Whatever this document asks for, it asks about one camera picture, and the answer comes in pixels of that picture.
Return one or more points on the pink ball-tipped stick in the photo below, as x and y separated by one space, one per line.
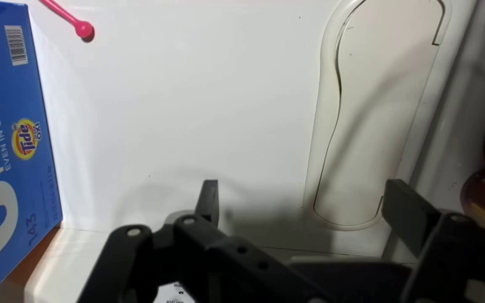
83 28

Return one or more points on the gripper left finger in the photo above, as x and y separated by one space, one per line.
225 256

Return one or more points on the white washing machine dispenser lid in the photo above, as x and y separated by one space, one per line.
373 118

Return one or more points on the blue detergent box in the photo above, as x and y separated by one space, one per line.
6 139

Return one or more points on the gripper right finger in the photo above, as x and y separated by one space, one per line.
457 252

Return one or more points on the white washing machine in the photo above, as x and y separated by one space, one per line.
183 105
461 126

